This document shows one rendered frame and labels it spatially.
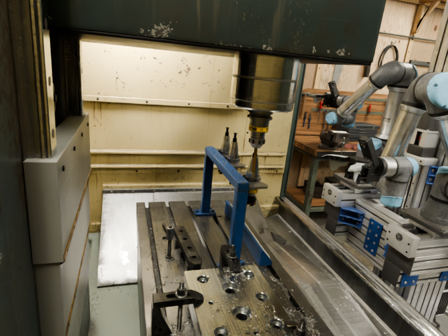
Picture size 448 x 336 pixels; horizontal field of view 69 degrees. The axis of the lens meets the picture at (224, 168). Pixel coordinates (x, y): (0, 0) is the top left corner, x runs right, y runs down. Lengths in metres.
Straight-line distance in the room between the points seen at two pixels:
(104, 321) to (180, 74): 1.19
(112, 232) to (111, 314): 0.44
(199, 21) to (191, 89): 1.16
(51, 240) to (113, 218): 1.19
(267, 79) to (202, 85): 1.08
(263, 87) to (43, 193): 0.48
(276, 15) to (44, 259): 0.60
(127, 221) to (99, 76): 0.74
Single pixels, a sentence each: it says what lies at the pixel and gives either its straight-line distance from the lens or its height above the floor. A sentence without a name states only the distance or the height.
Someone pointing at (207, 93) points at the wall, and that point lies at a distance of 1.81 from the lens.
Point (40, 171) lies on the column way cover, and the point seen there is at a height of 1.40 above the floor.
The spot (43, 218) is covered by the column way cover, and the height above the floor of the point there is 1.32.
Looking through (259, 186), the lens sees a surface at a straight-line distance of 1.06.
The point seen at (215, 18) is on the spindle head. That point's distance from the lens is 0.66.
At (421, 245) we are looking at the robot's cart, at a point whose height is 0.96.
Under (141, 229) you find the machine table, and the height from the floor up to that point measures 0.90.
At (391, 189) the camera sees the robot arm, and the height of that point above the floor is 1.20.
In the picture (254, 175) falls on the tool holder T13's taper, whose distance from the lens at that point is 1.10.
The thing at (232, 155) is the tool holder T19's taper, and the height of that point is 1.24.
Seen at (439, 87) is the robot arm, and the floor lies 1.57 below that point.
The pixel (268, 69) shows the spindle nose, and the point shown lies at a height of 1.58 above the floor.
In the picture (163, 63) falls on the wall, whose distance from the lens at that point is 1.77.
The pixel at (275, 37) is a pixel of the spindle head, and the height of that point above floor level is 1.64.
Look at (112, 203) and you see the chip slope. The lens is 1.85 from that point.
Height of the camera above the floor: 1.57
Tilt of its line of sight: 17 degrees down
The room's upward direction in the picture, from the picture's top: 5 degrees clockwise
